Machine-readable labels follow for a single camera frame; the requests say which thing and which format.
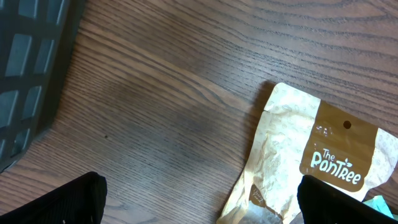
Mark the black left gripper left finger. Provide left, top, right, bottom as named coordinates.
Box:
left=1, top=172, right=108, bottom=224

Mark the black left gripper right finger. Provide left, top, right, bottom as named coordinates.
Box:
left=297, top=175, right=397, bottom=224

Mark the teal tissue pack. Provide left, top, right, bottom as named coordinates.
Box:
left=363, top=195, right=397, bottom=220

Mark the brown snack packet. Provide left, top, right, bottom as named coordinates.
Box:
left=218, top=83, right=397, bottom=223

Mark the grey plastic shopping basket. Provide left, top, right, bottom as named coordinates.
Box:
left=1, top=0, right=85, bottom=172

